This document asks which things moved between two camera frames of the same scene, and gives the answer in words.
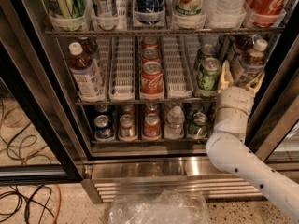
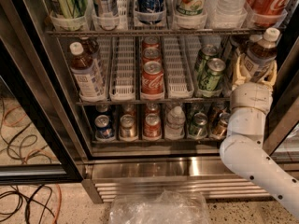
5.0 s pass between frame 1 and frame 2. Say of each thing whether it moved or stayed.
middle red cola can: stayed
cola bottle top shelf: stayed
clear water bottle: stayed
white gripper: moved
